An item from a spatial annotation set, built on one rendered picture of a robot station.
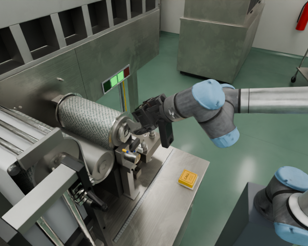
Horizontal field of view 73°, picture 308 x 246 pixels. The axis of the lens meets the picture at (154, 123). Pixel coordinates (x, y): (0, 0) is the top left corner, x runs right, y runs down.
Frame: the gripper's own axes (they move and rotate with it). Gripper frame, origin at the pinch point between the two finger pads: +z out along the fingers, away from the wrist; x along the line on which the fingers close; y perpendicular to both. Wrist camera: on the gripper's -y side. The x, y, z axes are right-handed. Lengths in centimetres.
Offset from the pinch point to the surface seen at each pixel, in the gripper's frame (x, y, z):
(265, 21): -448, -57, 37
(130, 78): -75, 12, 62
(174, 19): -448, 52, 200
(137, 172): -3.1, -22.4, 22.5
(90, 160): 16.8, 1.9, 6.7
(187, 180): -11.7, -38.0, 6.4
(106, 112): 1.9, 10.9, 4.1
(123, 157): 7.2, -6.1, 5.5
